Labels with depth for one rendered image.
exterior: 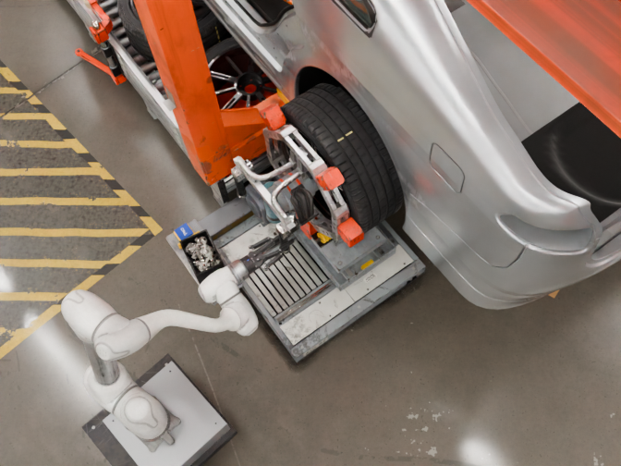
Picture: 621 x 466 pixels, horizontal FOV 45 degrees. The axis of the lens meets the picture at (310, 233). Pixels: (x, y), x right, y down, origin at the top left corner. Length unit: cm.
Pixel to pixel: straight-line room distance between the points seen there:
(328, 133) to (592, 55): 218
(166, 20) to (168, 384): 159
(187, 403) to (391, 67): 173
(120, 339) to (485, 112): 143
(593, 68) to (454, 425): 302
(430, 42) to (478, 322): 184
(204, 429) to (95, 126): 211
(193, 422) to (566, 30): 276
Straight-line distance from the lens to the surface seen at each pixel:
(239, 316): 304
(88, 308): 276
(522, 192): 239
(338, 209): 305
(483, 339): 392
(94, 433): 362
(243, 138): 361
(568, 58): 90
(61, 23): 531
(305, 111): 309
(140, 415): 318
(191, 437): 339
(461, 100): 245
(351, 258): 378
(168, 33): 286
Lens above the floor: 366
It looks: 63 degrees down
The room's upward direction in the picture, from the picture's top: 6 degrees counter-clockwise
